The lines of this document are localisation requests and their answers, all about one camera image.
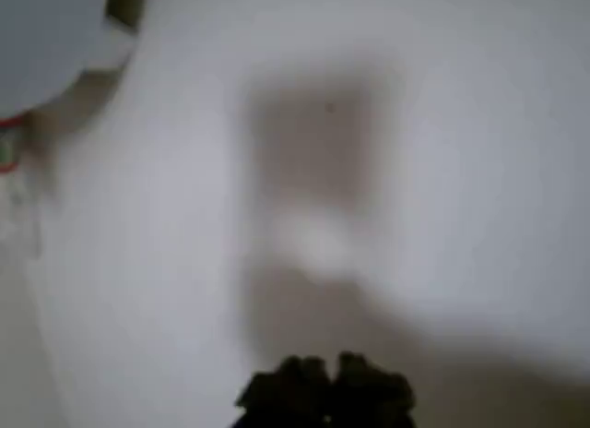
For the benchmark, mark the white rice cooker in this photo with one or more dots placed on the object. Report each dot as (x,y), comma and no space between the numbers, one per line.
(46,40)

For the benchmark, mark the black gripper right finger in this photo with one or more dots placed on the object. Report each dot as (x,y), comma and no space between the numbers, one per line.
(369,391)

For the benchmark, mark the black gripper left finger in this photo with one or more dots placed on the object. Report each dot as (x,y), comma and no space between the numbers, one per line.
(286,391)

